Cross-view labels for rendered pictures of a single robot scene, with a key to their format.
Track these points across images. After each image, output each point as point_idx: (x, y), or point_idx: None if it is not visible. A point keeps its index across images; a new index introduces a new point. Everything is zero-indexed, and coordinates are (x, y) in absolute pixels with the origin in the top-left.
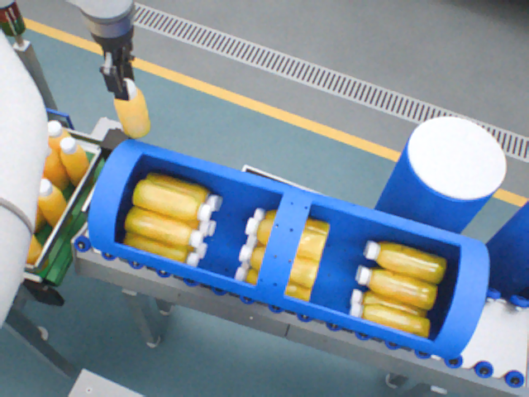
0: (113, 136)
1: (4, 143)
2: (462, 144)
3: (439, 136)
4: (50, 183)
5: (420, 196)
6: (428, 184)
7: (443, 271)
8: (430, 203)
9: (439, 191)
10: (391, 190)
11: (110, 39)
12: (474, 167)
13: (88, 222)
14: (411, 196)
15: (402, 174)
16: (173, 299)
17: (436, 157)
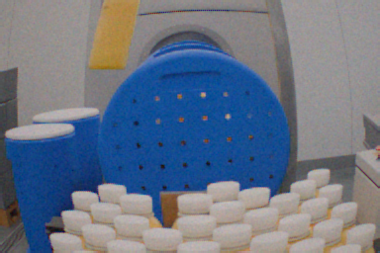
0: (62, 222)
1: None
2: (27, 129)
3: (23, 132)
4: (213, 183)
5: (68, 155)
6: (65, 131)
7: None
8: (73, 154)
9: (70, 129)
10: (51, 200)
11: None
12: (45, 126)
13: (276, 96)
14: (65, 167)
15: (48, 159)
16: None
17: (41, 131)
